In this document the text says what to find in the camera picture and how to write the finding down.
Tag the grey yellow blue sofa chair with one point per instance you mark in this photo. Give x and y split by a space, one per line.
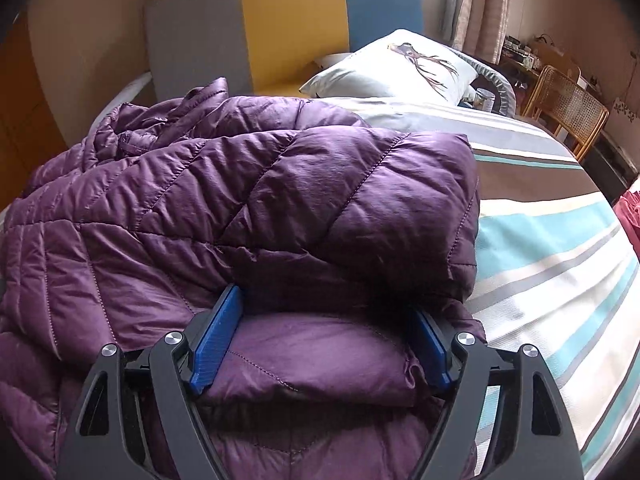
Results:
260 45

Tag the rattan wooden chair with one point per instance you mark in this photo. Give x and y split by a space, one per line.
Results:
570 107

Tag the purple quilted down jacket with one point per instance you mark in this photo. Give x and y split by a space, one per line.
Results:
331 228

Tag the glass jar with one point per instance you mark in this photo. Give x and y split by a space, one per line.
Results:
484 100

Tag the white floral pillow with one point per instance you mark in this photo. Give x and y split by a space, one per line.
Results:
404 66

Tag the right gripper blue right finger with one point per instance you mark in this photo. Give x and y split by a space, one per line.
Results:
434 347

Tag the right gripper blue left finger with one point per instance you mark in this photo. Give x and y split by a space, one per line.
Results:
209 336

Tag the striped bed duvet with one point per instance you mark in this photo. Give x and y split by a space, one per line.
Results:
555 268

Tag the red cloth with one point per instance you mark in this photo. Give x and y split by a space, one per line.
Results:
627 211

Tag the cluttered wooden desk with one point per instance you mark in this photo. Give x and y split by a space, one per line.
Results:
533 56

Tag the pink patterned curtain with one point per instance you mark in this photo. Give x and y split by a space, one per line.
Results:
479 28

